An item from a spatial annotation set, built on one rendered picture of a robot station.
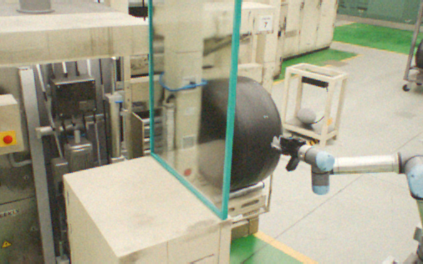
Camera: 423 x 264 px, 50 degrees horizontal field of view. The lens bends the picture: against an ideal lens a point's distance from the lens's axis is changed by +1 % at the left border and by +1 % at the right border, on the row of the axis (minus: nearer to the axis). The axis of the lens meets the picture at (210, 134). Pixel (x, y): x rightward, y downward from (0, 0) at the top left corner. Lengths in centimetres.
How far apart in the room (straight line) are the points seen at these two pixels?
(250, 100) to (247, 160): 29
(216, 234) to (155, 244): 22
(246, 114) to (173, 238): 87
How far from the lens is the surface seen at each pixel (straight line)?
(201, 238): 148
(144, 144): 250
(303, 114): 535
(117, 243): 141
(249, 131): 208
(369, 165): 206
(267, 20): 254
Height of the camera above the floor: 211
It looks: 24 degrees down
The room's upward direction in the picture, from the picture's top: 3 degrees clockwise
